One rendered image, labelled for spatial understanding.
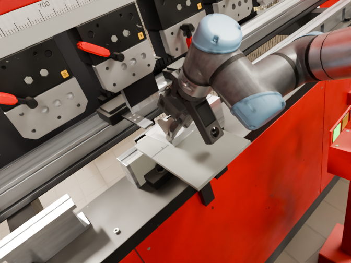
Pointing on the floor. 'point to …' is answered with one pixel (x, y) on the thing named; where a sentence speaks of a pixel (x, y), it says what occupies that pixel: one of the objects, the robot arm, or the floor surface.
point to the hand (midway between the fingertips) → (178, 133)
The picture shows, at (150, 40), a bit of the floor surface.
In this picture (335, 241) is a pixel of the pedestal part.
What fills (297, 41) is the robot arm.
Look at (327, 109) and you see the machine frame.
